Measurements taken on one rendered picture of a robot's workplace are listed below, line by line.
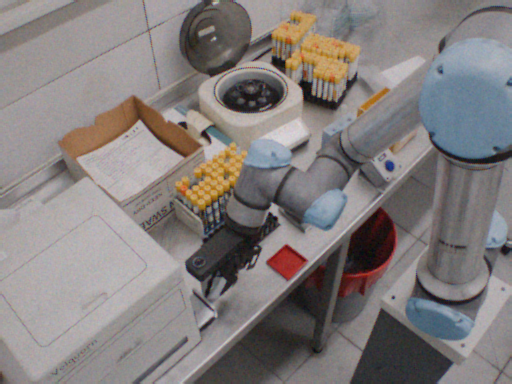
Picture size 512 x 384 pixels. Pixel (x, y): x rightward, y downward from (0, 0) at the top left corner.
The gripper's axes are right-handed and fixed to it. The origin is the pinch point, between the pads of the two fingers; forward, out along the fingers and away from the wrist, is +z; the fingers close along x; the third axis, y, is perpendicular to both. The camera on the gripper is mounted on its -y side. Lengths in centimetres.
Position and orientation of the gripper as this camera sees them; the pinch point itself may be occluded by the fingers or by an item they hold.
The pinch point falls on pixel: (206, 299)
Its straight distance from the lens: 103.5
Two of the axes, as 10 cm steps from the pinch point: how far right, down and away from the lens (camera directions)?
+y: 6.1, -1.7, 7.7
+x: -7.2, -5.3, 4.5
